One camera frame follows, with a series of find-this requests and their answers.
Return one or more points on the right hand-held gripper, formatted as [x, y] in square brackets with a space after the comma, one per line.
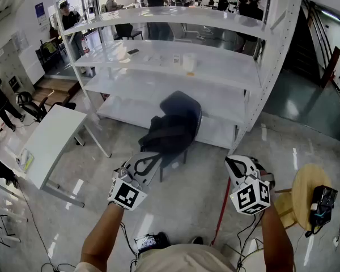
[250, 198]

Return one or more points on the white metal shelving unit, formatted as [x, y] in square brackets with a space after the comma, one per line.
[215, 69]

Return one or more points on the booklet with yellow cover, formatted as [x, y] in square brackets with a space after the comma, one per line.
[27, 160]

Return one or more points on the white toilet paper roll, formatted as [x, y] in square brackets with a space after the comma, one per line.
[189, 61]

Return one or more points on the person's beige shirt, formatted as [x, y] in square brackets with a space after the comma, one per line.
[181, 259]

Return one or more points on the person's left forearm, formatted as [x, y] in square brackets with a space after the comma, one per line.
[100, 237]

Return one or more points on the wooden steps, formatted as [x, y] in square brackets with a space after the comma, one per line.
[54, 91]

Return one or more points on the white locker cabinet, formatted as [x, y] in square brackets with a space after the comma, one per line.
[5, 64]

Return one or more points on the dark mesh chair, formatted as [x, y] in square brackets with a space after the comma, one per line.
[181, 103]

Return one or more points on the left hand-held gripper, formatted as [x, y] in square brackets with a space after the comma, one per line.
[127, 194]

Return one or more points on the person's black shoe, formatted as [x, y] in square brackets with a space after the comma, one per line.
[197, 240]

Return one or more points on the white chair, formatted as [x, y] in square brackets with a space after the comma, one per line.
[181, 31]

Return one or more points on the blue wall poster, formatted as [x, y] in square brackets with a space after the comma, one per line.
[40, 10]

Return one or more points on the dark staircase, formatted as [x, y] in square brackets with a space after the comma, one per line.
[300, 52]

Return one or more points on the yellow-green bag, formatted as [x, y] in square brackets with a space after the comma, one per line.
[48, 48]

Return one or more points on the black device with screen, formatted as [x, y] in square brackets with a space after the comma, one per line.
[151, 241]

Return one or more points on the brown post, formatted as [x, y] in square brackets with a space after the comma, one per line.
[331, 67]

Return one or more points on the white table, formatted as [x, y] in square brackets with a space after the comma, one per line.
[54, 140]

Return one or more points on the black office chair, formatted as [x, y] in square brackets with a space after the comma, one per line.
[27, 103]

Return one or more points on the person's right forearm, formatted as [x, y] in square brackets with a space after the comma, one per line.
[276, 242]

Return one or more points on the white carton with yellow print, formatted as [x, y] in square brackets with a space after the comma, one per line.
[176, 59]

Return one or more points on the round wooden stool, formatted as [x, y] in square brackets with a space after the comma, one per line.
[303, 186]

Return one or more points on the black electronic device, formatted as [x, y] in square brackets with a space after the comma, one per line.
[324, 203]

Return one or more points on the yellow label sticker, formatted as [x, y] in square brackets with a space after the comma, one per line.
[190, 74]

